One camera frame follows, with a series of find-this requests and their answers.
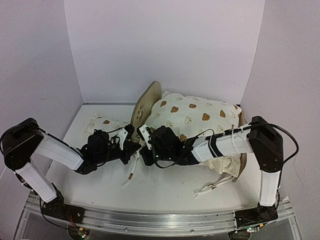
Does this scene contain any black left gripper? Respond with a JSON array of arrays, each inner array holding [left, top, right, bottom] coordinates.
[[95, 141, 142, 165]]

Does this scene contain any wooden pet bed frame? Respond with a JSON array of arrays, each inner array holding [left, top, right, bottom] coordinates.
[[129, 80, 250, 183]]

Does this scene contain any bear print cushion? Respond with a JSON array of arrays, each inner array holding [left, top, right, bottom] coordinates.
[[121, 91, 243, 200]]

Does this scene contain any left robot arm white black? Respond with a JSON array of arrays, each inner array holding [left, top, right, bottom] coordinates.
[[0, 118, 141, 224]]

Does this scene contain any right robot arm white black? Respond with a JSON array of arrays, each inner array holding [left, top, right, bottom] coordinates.
[[137, 116, 299, 229]]

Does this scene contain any small bear print pillow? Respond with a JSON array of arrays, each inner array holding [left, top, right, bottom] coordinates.
[[83, 113, 129, 139]]

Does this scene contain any small circuit board with leds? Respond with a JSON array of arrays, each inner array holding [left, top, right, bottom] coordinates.
[[67, 225, 91, 240]]

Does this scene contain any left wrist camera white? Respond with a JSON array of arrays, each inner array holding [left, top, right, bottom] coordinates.
[[117, 124, 135, 151]]

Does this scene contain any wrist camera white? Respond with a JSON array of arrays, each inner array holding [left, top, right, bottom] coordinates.
[[137, 124, 153, 150], [117, 124, 135, 151]]

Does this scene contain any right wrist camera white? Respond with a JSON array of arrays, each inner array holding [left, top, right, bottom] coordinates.
[[137, 124, 153, 150]]

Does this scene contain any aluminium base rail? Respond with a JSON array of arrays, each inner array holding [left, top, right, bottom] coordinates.
[[15, 193, 301, 240]]

